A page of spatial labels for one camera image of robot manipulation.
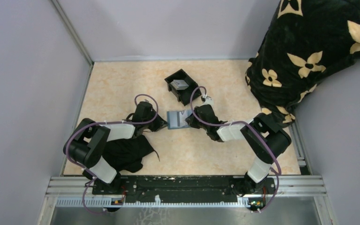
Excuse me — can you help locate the black card tray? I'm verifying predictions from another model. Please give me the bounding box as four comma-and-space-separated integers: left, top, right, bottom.
164, 69, 202, 106

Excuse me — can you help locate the grey card stack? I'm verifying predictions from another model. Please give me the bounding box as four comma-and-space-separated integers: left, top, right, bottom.
170, 80, 189, 90

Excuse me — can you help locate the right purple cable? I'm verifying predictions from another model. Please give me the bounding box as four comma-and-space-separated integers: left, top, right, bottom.
189, 86, 283, 213

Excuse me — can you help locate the black cloth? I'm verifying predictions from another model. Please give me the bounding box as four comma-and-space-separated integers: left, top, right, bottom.
82, 135, 160, 181

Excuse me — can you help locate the blue card holder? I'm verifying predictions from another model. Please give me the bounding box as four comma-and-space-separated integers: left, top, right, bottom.
166, 109, 192, 129

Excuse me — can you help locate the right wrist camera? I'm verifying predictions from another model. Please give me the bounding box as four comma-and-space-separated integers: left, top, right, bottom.
201, 96, 214, 106

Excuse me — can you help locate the aluminium frame rail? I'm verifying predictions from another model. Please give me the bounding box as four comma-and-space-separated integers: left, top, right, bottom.
46, 175, 327, 208

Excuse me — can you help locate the purple cable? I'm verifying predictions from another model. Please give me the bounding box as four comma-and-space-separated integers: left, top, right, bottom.
189, 86, 283, 213
65, 94, 159, 215

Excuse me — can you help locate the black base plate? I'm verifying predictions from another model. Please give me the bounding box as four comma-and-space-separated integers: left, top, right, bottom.
92, 175, 276, 203

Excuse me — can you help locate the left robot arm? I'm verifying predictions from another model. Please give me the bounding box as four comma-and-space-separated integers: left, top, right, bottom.
63, 102, 168, 194

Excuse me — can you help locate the white patterned credit card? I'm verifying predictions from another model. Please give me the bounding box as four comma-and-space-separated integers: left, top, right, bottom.
176, 110, 189, 127

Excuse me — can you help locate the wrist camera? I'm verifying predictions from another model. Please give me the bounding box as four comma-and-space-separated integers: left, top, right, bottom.
201, 96, 214, 106
143, 99, 151, 105

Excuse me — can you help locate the black floral blanket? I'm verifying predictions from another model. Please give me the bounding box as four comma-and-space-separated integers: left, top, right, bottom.
245, 0, 360, 128

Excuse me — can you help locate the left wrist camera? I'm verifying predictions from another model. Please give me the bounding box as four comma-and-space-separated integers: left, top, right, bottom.
143, 99, 151, 105

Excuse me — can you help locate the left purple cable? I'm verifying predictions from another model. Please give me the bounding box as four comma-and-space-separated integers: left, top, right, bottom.
65, 94, 159, 215

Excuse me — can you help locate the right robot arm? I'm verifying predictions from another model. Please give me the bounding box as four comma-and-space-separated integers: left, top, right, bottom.
185, 104, 292, 193

